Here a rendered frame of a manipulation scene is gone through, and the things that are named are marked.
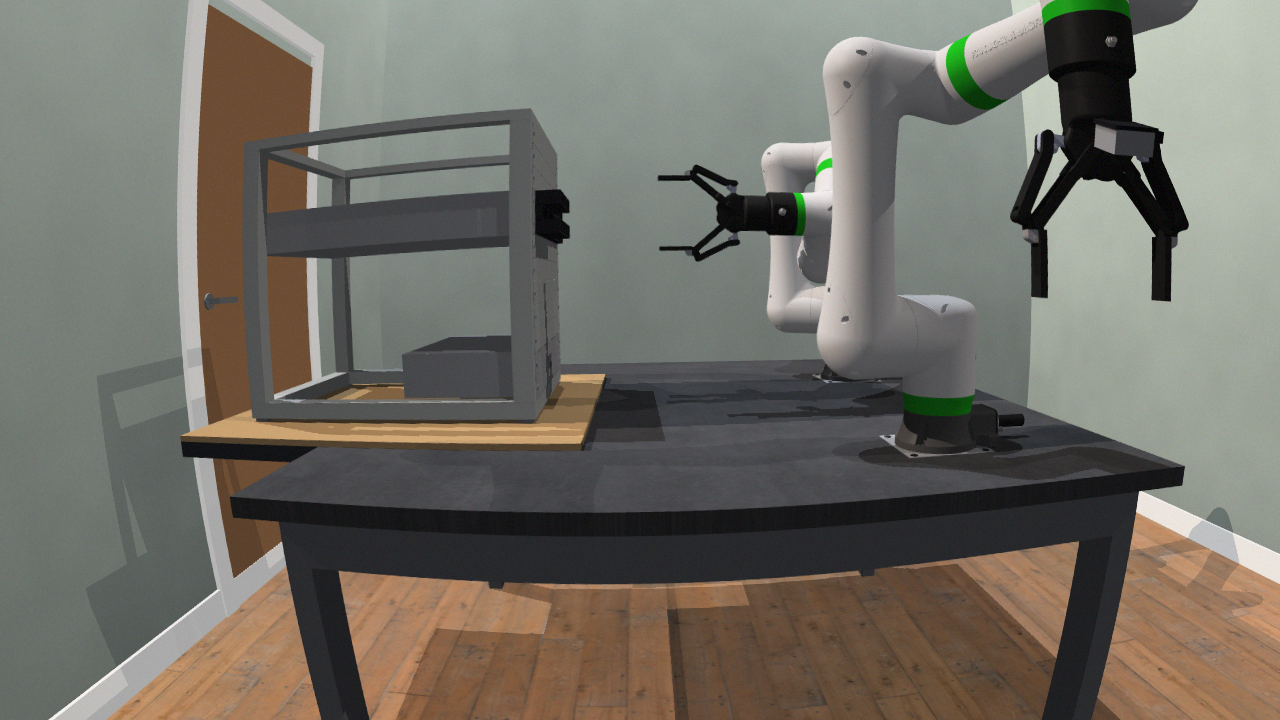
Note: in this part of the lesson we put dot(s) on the grey metal open frame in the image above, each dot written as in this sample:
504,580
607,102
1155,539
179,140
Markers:
480,371

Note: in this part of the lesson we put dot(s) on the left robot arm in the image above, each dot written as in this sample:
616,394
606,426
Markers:
865,330

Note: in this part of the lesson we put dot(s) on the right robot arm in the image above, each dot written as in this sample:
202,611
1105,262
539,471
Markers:
794,305

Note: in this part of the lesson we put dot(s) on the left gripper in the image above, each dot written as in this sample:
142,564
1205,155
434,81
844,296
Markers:
1084,95

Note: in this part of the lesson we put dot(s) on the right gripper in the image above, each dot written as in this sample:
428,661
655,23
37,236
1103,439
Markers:
734,212

